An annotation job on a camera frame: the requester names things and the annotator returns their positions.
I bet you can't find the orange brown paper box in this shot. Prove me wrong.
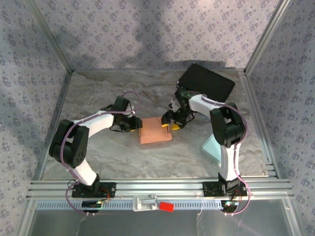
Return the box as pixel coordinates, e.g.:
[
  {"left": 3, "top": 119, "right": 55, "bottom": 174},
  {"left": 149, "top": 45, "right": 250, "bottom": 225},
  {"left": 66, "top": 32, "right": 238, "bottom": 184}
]
[{"left": 139, "top": 117, "right": 174, "bottom": 145}]

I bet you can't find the light blue paper box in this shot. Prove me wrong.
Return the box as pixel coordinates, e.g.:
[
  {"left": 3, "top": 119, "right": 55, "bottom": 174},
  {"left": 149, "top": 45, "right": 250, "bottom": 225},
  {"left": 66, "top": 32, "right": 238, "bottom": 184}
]
[{"left": 200, "top": 136, "right": 222, "bottom": 163}]

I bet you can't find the black hard case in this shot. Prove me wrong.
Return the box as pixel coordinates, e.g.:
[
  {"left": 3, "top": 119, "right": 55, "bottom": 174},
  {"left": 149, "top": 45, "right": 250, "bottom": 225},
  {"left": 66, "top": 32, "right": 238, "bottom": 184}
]
[{"left": 176, "top": 63, "right": 236, "bottom": 103}]

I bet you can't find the red plastic block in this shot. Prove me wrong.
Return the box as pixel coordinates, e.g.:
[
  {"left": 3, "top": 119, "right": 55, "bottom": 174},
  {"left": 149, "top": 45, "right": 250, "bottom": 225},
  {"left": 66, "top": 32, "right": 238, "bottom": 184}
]
[{"left": 159, "top": 201, "right": 175, "bottom": 212}]

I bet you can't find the black left controller board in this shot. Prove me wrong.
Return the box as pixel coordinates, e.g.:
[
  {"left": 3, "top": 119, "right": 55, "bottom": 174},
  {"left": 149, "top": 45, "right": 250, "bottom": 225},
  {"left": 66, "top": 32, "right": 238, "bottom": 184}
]
[{"left": 82, "top": 200, "right": 103, "bottom": 213}]

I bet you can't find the black controller board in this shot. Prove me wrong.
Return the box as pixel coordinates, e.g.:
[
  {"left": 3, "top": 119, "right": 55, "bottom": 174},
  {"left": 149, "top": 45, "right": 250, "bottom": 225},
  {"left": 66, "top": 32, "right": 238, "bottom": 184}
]
[
  {"left": 82, "top": 200, "right": 103, "bottom": 213},
  {"left": 220, "top": 200, "right": 239, "bottom": 213}
]

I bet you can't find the black right controller board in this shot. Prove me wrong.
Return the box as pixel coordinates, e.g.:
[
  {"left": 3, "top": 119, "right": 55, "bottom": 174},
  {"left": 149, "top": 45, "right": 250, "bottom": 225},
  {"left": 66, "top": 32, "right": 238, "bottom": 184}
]
[{"left": 220, "top": 200, "right": 239, "bottom": 213}]

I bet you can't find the grey metal panel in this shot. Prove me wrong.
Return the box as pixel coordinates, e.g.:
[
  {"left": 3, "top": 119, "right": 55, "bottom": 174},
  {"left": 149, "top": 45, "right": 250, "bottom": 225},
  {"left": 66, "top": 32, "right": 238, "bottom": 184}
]
[{"left": 18, "top": 199, "right": 303, "bottom": 236}]

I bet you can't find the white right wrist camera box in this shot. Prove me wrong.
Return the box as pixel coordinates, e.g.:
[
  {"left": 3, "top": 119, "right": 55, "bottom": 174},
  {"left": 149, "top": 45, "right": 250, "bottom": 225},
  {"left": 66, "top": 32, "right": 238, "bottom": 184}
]
[{"left": 170, "top": 97, "right": 182, "bottom": 113}]

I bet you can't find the aluminium mounting rail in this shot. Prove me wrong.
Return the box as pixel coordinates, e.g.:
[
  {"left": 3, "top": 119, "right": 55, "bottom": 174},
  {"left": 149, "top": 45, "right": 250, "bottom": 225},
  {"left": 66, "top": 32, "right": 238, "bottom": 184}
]
[{"left": 26, "top": 178, "right": 295, "bottom": 199}]

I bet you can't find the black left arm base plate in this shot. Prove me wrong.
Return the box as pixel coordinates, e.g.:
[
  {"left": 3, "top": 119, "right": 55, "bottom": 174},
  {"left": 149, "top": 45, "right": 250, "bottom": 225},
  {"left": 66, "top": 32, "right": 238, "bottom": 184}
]
[{"left": 71, "top": 182, "right": 117, "bottom": 198}]

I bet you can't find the aluminium table side rail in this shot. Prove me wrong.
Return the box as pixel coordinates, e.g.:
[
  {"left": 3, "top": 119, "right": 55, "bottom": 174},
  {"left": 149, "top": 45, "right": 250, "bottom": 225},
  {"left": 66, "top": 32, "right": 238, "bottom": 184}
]
[
  {"left": 31, "top": 70, "right": 75, "bottom": 182},
  {"left": 237, "top": 70, "right": 281, "bottom": 179}
]

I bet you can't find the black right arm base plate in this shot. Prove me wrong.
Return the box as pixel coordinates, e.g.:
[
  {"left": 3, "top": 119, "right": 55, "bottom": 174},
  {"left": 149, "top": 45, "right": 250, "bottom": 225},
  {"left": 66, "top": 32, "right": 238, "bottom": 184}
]
[{"left": 203, "top": 181, "right": 248, "bottom": 197}]

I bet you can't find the white plastic bracket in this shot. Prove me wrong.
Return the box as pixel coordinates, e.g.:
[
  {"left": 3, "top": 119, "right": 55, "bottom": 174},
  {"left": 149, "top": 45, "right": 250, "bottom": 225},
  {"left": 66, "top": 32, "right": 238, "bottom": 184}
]
[{"left": 132, "top": 194, "right": 158, "bottom": 212}]

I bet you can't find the grey slotted cable duct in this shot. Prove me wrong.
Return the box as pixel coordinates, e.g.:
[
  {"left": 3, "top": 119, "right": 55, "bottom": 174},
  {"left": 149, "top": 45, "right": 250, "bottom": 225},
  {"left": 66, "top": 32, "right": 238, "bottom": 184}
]
[{"left": 35, "top": 199, "right": 237, "bottom": 211}]

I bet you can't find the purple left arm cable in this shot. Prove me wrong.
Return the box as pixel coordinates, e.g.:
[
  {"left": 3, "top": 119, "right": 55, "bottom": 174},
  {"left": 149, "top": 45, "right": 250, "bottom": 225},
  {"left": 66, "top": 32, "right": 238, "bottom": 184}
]
[{"left": 63, "top": 91, "right": 141, "bottom": 217}]

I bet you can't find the aluminium frame post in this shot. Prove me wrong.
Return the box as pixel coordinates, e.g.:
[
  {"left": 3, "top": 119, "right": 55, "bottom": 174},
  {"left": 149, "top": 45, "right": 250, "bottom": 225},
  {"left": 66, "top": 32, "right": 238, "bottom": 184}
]
[{"left": 243, "top": 0, "right": 291, "bottom": 76}]

